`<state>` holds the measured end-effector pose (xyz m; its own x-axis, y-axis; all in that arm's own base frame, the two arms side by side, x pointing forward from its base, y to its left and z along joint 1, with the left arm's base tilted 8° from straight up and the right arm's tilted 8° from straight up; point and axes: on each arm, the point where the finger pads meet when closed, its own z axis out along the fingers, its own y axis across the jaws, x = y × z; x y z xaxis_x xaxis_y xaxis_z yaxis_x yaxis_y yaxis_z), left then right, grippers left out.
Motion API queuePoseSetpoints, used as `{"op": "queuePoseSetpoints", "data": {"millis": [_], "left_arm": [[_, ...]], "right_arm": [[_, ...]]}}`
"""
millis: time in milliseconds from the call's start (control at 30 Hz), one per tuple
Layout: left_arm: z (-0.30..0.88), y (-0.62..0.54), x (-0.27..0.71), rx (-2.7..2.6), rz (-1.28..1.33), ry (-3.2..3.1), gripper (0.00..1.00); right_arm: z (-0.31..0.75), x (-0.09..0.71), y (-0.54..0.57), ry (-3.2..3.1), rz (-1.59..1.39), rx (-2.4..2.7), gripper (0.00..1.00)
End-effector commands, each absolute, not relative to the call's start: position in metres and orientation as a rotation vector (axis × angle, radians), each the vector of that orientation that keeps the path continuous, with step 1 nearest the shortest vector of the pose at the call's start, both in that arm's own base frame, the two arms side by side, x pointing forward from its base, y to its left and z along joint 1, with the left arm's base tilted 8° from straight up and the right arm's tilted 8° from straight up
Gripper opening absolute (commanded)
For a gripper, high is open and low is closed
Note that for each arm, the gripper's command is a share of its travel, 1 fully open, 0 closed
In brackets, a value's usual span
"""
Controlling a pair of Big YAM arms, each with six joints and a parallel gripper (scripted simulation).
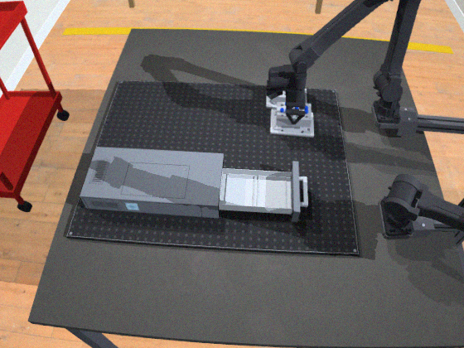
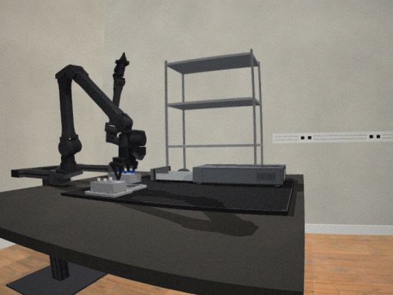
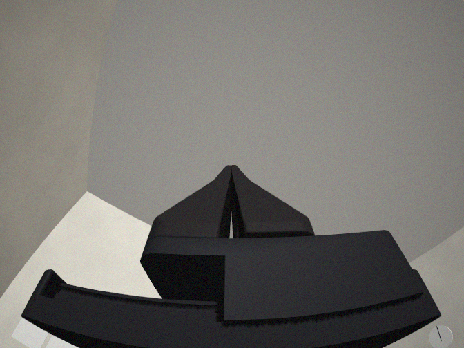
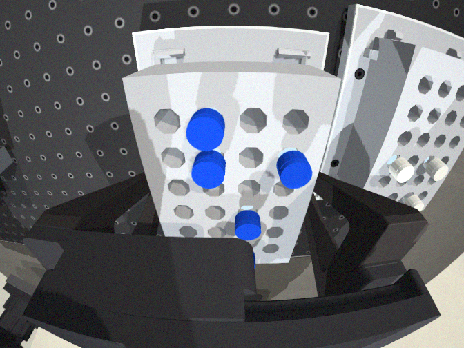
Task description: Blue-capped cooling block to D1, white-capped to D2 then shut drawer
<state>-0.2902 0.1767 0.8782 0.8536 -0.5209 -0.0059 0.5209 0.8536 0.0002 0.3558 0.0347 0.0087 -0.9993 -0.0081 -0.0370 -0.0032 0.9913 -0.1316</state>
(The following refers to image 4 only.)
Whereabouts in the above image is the white block with round holes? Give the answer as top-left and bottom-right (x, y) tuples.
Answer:
(337, 37), (464, 210)
(122, 61), (341, 264)

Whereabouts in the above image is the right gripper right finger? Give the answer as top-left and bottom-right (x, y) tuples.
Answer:
(304, 171), (429, 297)

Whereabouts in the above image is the white square plate with slots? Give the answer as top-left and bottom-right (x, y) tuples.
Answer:
(319, 4), (464, 180)

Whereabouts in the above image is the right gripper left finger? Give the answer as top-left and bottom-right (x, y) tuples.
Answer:
(35, 172), (160, 236)

